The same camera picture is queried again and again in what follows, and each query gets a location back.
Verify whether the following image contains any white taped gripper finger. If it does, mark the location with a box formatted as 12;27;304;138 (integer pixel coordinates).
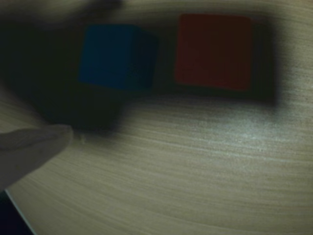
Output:
0;0;123;23

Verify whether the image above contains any white dotted gripper finger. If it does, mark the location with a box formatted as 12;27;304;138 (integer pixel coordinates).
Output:
0;124;74;190

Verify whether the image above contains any blue cube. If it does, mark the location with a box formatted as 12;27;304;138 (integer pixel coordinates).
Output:
77;23;158;92

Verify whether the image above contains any orange cube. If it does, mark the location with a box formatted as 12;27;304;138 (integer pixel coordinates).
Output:
174;13;253;92

